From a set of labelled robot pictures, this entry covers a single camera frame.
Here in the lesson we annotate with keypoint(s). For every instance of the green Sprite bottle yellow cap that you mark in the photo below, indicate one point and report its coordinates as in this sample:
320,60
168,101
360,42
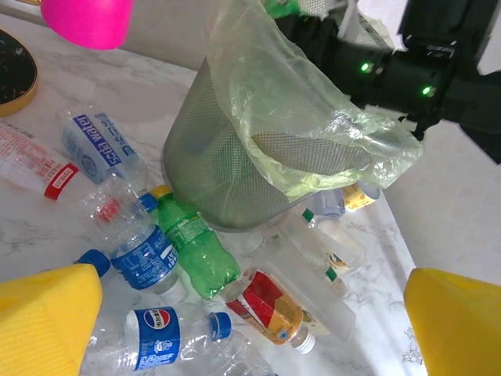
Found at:
203,258

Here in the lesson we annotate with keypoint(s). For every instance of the red orange label bottle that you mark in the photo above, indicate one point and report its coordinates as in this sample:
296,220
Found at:
266,305

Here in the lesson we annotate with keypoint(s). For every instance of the grey metal mesh bin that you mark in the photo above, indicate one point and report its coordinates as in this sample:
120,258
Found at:
203,168

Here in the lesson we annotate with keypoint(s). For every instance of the pink wine glass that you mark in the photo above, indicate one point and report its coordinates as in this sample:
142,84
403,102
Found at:
86,23

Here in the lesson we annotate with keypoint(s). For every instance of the clear bottle white cap green band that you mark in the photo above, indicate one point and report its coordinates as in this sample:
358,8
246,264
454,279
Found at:
338,288

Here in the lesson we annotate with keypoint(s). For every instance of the crushed clear bottle red cap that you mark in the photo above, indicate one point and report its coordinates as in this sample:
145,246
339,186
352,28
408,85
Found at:
107,209

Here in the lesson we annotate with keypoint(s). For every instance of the pale green plastic bin liner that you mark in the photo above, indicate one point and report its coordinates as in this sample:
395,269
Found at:
254,86

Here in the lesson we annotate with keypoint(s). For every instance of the clear bottle red label cap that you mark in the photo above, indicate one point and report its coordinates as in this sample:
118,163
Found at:
27,160

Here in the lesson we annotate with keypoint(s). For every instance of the long clear rectangular bottle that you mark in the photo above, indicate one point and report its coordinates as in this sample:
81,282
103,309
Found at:
329,317

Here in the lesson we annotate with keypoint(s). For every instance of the pale blue clear bottle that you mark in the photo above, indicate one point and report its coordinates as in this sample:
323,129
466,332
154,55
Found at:
325,205

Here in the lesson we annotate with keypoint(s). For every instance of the clear bottle blue text label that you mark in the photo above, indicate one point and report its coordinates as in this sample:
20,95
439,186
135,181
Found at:
143,258

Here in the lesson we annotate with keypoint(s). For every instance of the Pepsi label bottle blue cap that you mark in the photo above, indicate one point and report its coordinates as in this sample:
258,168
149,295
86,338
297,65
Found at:
156,337

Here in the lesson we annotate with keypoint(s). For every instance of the clear bottle green label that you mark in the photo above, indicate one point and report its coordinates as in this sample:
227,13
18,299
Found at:
313,243

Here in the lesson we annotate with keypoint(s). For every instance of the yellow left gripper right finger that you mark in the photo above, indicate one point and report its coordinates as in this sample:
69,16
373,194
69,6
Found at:
458,329

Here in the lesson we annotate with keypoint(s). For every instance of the soda water label bottle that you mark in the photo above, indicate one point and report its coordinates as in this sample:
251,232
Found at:
94,145

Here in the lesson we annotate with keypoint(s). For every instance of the small yellow yogurt bottle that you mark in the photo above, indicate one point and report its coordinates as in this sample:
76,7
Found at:
358,199

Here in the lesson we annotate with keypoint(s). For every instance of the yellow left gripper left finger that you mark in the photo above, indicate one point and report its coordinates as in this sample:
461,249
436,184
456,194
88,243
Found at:
43,325

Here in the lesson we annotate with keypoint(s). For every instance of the plain green plastic bottle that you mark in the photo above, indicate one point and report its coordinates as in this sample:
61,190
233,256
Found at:
283,8

